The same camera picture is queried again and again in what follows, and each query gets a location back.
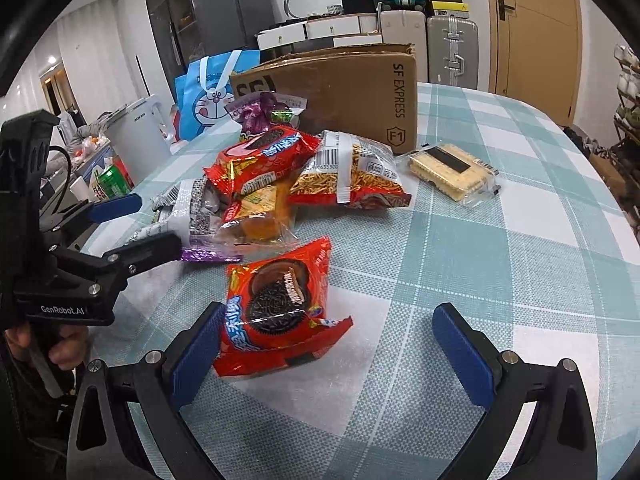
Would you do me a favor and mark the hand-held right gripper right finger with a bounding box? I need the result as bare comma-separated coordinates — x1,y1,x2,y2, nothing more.
432,302,598,480

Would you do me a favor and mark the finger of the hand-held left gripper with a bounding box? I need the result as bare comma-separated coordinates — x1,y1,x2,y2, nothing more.
40,195,143,233
50,234,183,306

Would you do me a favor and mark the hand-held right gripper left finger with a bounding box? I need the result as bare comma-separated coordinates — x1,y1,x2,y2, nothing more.
67,301,236,480

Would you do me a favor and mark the red cookie packet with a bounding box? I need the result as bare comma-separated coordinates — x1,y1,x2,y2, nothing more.
202,127,323,201
212,236,353,378

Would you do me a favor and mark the purple foil snack packet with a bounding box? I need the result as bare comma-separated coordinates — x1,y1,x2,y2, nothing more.
180,242,244,264

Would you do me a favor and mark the silver snack packet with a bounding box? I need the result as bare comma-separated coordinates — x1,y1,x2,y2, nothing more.
150,177,231,247

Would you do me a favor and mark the orange bread packet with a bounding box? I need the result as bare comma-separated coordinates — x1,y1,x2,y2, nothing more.
215,180,301,248

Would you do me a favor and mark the purple green candy packet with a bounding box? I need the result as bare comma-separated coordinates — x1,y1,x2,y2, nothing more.
225,91,308,133

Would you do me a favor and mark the clear wafer biscuit packet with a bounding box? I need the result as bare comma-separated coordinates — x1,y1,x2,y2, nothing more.
407,142,502,208

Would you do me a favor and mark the clear noodle snack packet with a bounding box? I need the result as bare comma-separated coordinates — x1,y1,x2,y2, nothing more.
289,130,412,209

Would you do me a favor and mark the brown cardboard box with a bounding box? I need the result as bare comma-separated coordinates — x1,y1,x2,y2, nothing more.
230,42,418,156

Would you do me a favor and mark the person's left hand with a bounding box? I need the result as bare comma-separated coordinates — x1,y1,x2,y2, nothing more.
5,325,88,368

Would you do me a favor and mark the green can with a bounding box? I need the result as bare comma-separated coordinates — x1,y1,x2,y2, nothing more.
92,165,133,201

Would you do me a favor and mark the white kitchen appliance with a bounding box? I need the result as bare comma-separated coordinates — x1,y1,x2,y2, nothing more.
100,95,173,186

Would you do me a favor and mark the grey clothes pile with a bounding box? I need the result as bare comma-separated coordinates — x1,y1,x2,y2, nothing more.
74,109,117,142

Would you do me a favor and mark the blue cartoon tote bag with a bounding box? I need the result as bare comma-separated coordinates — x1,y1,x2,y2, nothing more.
174,50,261,143

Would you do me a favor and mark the white curtain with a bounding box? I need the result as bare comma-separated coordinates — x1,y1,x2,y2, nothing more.
52,7,151,126

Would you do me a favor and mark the dark glass cabinet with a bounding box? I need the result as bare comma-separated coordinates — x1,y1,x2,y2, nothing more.
142,0,201,78

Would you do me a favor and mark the grey refrigerator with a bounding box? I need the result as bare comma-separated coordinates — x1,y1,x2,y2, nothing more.
191,0,271,61

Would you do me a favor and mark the small cardboard box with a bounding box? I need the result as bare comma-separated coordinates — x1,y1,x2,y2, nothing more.
590,152,627,197

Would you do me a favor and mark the pile of shoes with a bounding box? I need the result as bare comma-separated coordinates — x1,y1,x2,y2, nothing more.
564,124,608,158

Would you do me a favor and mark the white drawer desk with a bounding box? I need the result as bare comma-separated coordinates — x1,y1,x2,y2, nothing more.
256,14,383,52

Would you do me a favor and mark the wooden shoe rack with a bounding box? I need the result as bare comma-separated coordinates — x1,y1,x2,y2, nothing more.
611,45,640,161

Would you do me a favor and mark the silver suitcase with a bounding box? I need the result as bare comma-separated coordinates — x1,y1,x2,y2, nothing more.
426,15,480,88

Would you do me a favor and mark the beige suitcase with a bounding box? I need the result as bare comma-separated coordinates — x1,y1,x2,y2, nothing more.
381,9,428,83

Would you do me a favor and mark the wooden door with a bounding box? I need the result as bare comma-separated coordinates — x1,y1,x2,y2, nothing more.
482,0,583,126

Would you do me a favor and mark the black cable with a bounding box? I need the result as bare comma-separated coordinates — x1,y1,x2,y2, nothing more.
47,145,72,213

